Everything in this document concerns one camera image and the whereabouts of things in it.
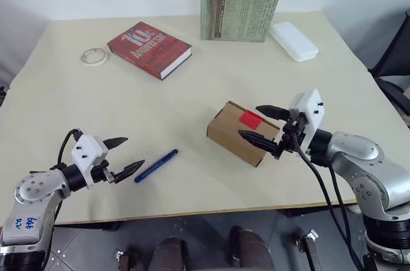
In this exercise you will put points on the black stand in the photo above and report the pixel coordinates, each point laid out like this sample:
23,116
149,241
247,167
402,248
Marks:
2,96

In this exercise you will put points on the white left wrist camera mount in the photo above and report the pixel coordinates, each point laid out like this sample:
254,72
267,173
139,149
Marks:
86,151

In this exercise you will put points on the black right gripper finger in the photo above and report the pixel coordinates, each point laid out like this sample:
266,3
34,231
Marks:
259,141
273,112

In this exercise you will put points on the dark rounded shape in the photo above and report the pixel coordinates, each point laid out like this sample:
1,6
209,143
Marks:
171,255
251,250

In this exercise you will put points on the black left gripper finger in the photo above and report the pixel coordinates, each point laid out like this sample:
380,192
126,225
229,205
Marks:
113,143
128,171

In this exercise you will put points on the red hardcover book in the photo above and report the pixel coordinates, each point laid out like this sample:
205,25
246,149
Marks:
144,48

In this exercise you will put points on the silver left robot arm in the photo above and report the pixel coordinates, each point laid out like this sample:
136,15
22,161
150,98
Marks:
32,194

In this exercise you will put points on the black table frame bracket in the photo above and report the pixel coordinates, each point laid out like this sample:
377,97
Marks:
294,213

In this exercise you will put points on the green hardcover book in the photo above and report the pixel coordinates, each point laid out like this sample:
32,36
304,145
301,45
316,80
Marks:
237,11

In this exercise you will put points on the red tape seal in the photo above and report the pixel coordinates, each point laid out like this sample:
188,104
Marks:
250,119

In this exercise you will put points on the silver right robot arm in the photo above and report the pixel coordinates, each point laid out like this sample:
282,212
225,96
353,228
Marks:
368,155

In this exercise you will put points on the white plastic case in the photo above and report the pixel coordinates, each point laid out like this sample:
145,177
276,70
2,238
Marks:
293,40

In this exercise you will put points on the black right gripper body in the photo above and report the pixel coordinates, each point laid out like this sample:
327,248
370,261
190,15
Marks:
288,138

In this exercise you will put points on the brown cardboard box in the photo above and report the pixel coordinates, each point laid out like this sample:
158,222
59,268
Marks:
227,134

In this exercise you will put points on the blue pen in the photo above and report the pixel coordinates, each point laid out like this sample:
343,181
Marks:
153,167

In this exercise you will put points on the white tape roll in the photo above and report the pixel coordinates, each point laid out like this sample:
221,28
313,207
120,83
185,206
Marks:
84,60

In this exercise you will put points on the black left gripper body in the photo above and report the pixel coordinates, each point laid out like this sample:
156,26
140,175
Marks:
100,173

